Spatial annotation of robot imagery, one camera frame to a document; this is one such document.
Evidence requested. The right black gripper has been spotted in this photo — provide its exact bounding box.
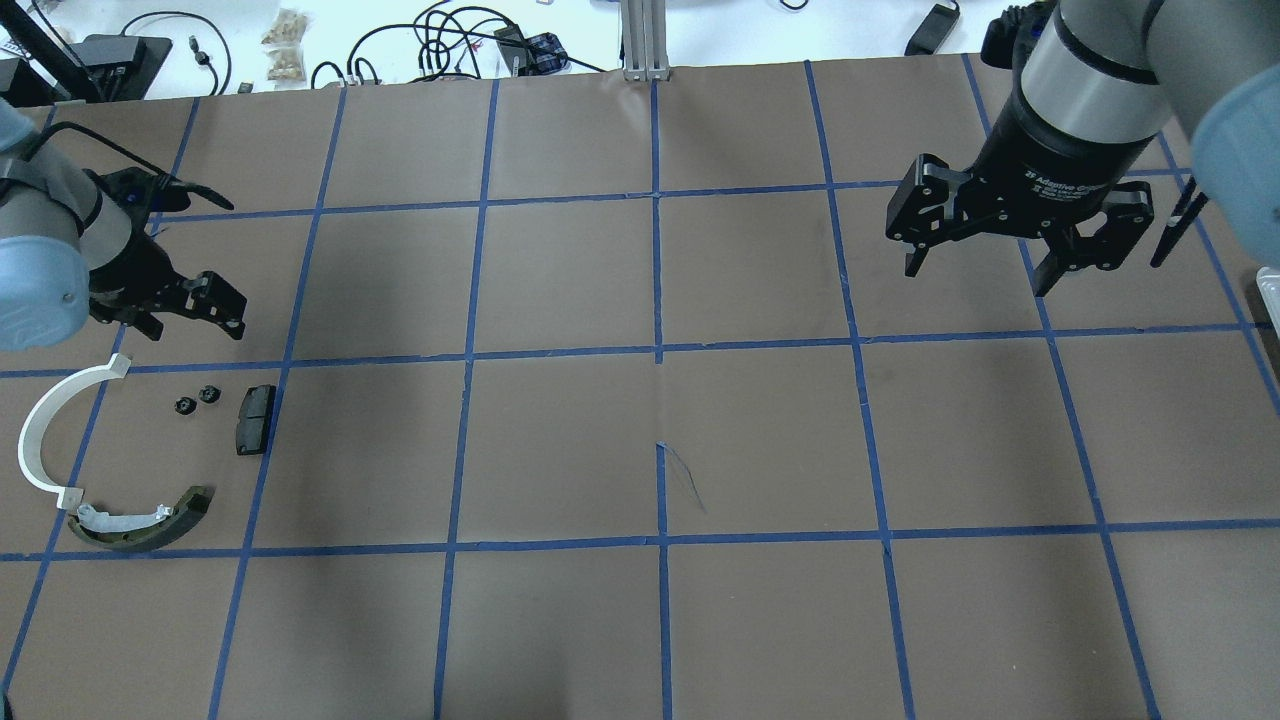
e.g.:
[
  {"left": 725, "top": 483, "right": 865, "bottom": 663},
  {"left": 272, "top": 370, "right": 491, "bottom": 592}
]
[{"left": 884, "top": 110, "right": 1155, "bottom": 299}]

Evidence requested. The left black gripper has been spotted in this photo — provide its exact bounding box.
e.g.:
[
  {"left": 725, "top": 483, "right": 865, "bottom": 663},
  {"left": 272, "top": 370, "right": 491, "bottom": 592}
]
[{"left": 88, "top": 168, "right": 248, "bottom": 341}]

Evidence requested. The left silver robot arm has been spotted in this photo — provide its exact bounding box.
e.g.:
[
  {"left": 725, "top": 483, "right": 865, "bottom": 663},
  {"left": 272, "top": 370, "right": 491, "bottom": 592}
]
[{"left": 1, "top": 104, "right": 247, "bottom": 352}]

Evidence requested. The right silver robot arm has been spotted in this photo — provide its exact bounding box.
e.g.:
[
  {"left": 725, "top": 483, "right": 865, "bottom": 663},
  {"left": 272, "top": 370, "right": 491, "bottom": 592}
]
[{"left": 884, "top": 1, "right": 1279, "bottom": 296}]

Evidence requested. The dark grey brake pad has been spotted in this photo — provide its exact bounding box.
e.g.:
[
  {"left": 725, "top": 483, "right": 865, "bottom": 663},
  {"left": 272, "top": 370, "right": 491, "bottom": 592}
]
[{"left": 236, "top": 384, "right": 276, "bottom": 456}]

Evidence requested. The black power adapter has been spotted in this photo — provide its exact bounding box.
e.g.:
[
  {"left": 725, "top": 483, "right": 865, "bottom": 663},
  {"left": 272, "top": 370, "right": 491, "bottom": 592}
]
[{"left": 902, "top": 1, "right": 963, "bottom": 56}]

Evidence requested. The olive brake shoe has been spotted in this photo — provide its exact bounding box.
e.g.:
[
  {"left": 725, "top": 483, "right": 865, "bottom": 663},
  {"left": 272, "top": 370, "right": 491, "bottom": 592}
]
[{"left": 67, "top": 486, "right": 215, "bottom": 553}]

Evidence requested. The white curved plastic bracket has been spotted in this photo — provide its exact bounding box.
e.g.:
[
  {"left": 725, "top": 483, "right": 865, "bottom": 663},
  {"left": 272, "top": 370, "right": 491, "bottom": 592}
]
[{"left": 18, "top": 356, "right": 133, "bottom": 509}]

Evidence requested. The aluminium frame post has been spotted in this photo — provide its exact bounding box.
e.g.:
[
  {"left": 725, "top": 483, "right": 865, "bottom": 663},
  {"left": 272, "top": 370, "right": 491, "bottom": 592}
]
[{"left": 618, "top": 0, "right": 671, "bottom": 82}]

